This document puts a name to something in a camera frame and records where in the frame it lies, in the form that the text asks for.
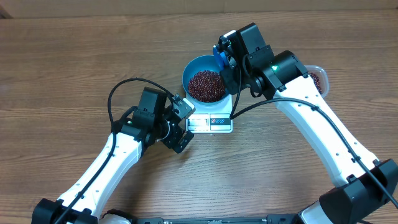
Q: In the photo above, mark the blue metal bowl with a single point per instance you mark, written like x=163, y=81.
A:
x=204, y=62

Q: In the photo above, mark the blue plastic measuring scoop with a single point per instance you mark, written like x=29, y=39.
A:
x=220, y=57

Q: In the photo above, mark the clear plastic food container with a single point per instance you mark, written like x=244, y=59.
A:
x=320, y=79

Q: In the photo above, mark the white digital kitchen scale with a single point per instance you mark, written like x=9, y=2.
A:
x=210, y=118

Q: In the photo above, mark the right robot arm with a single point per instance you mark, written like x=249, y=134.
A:
x=362, y=182

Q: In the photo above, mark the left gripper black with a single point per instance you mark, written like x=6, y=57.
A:
x=171, y=142

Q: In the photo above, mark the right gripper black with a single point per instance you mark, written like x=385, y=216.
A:
x=229, y=76

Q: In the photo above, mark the red beans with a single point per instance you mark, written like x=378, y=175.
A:
x=206, y=86

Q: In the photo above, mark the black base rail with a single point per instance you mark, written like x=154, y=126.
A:
x=217, y=220

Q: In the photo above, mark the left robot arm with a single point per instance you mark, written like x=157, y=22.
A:
x=137, y=129

